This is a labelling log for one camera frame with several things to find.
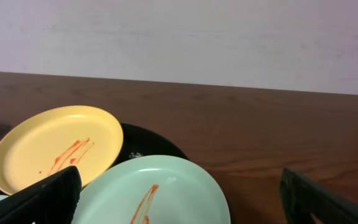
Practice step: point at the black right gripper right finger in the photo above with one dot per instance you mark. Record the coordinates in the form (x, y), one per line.
(303, 199)

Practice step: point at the yellow plate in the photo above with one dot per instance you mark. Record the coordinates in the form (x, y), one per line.
(86, 137)

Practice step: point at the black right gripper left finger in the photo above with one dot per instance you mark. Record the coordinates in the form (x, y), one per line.
(50, 200)

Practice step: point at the green plate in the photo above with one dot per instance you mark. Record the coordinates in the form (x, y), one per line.
(153, 189)

